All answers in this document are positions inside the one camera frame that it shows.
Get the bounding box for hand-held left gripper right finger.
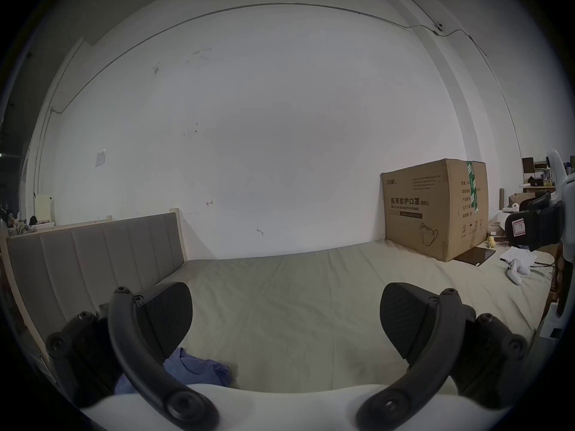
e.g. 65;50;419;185
355;282;529;431

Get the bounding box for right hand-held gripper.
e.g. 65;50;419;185
505;149;575;261

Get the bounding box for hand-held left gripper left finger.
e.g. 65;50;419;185
45;282;221;431

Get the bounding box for white paper sheets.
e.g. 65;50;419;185
500;246;537;266

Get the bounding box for white hand controller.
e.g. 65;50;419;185
504;259;532;285

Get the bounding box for blue garment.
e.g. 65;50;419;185
114;347;233;396

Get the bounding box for black flat tablet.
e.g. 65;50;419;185
453;246;497;268

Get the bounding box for grey padded headboard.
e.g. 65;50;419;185
5;208;189;376

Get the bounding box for large brown cardboard carton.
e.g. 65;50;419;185
381;158;489;263

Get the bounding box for bed with beige sheet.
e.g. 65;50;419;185
112;239;558;396

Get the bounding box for white box appliance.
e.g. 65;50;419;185
35;194;55;224

